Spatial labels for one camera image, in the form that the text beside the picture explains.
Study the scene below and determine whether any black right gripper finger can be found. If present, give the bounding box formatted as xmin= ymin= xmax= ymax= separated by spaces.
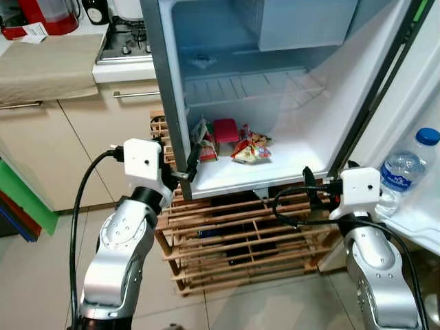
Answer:
xmin=302 ymin=167 xmax=318 ymax=207

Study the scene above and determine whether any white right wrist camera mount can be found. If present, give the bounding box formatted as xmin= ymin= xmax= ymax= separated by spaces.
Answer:
xmin=330 ymin=167 xmax=382 ymax=221

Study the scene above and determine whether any wooden slat rack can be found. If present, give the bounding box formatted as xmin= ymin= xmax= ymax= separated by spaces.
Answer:
xmin=150 ymin=113 xmax=346 ymax=297

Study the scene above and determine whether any clear water bottle blue cap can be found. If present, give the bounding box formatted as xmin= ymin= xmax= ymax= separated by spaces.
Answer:
xmin=377 ymin=127 xmax=440 ymax=218

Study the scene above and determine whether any red lid container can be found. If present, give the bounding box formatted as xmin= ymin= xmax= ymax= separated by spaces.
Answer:
xmin=213 ymin=118 xmax=240 ymax=144

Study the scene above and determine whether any clear freezer compartment flap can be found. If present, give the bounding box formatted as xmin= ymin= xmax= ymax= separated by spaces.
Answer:
xmin=258 ymin=0 xmax=360 ymax=53

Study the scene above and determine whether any metal cabinet handle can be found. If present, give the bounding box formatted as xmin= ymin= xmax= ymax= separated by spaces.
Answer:
xmin=113 ymin=89 xmax=161 ymax=99
xmin=0 ymin=101 xmax=43 ymax=111

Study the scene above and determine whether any upright red white snack packet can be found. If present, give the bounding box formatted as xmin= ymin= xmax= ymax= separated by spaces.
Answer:
xmin=195 ymin=118 xmax=219 ymax=164

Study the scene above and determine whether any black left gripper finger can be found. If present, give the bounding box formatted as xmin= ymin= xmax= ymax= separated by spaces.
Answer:
xmin=184 ymin=141 xmax=204 ymax=184

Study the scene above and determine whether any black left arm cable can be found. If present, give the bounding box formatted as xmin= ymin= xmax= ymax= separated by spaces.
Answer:
xmin=68 ymin=145 xmax=129 ymax=330

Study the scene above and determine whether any beige kitchen counter cabinet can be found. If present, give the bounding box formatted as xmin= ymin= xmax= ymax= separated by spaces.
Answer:
xmin=0 ymin=21 xmax=167 ymax=211

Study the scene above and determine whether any white paper tag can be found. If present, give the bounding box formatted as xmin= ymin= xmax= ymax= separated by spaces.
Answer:
xmin=21 ymin=22 xmax=49 ymax=44

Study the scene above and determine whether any yellow red snack packet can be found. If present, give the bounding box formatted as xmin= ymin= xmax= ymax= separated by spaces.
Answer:
xmin=230 ymin=140 xmax=270 ymax=165

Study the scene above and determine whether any round dark glass bottle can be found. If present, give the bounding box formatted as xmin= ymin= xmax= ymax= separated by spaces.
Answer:
xmin=82 ymin=0 xmax=109 ymax=25

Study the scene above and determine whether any steel gas hob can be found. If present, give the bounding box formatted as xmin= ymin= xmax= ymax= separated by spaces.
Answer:
xmin=96 ymin=17 xmax=153 ymax=67

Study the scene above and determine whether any clear fridge shelf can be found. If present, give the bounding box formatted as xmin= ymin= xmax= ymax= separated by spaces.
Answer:
xmin=184 ymin=67 xmax=324 ymax=108

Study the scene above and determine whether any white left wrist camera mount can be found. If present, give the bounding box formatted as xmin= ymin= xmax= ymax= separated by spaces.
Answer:
xmin=122 ymin=138 xmax=173 ymax=192

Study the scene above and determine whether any grey mini fridge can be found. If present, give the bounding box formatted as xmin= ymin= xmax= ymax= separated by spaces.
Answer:
xmin=141 ymin=0 xmax=431 ymax=201

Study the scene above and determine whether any beige cloth mat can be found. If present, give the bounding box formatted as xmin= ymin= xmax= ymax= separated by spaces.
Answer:
xmin=0 ymin=33 xmax=105 ymax=106

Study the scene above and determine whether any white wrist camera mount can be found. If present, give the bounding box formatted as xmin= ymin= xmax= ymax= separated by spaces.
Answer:
xmin=330 ymin=167 xmax=382 ymax=221
xmin=122 ymin=138 xmax=173 ymax=192

